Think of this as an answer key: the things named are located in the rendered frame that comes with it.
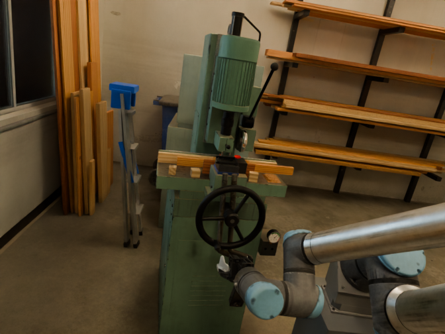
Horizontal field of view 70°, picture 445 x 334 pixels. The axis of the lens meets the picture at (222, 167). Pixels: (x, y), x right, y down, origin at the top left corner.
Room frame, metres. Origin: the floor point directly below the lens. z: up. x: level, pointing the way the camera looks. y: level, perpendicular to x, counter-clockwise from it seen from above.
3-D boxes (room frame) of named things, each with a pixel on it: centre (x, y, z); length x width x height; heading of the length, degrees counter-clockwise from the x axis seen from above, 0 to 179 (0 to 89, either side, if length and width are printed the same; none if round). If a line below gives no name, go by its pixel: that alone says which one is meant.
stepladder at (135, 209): (2.11, 0.67, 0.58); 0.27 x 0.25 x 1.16; 96
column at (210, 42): (1.77, 0.08, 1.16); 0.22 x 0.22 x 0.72; 13
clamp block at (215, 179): (1.29, -0.03, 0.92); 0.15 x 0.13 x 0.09; 103
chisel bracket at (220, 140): (1.50, 0.01, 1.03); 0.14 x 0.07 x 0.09; 13
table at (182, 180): (1.38, -0.01, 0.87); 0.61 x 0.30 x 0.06; 103
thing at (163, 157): (1.50, 0.02, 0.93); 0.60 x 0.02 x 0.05; 103
